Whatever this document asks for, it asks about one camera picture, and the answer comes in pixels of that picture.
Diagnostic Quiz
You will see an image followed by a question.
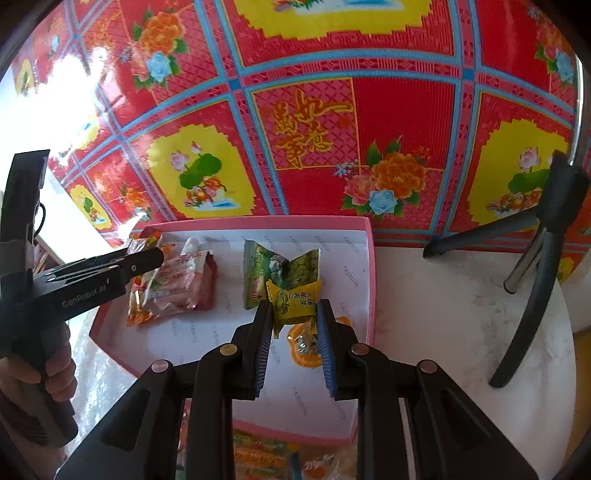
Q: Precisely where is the black tripod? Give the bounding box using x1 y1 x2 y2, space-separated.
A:
422 60 591 388

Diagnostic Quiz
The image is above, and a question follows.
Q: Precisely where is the red white snack bag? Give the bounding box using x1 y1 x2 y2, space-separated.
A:
141 237 218 319

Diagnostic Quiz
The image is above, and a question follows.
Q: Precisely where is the person's left hand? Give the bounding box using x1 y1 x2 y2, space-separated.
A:
44 323 78 404

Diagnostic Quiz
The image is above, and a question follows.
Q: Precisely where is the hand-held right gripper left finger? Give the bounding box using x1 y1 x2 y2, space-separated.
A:
55 300 275 480

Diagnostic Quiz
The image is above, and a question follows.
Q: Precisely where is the green packet with red label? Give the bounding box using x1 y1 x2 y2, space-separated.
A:
242 240 282 311

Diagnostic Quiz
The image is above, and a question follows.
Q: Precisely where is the red floral printed sheet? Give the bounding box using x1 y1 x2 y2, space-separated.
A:
0 0 591 287

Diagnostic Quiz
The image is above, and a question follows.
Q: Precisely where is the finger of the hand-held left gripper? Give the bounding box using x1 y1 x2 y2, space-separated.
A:
104 248 165 283

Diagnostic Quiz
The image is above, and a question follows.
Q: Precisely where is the long orange yellow snack bag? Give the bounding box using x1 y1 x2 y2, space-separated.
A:
127 249 162 327

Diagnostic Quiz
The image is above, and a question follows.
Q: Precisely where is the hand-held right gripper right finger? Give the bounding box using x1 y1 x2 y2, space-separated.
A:
315 299 541 480

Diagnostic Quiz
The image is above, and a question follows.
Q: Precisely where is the person's left forearm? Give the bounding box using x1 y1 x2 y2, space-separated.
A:
0 406 61 480

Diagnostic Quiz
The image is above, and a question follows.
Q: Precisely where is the yellow candy packet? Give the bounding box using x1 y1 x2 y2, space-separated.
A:
268 279 319 340

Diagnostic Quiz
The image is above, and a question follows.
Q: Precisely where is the burger gummy packet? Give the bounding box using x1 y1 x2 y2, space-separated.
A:
233 429 301 480

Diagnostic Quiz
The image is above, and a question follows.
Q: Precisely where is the shallow pink box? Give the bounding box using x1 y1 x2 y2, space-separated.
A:
89 217 377 446

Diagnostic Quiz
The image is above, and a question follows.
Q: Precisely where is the orange jelly cup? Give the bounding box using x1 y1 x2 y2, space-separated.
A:
287 320 324 368

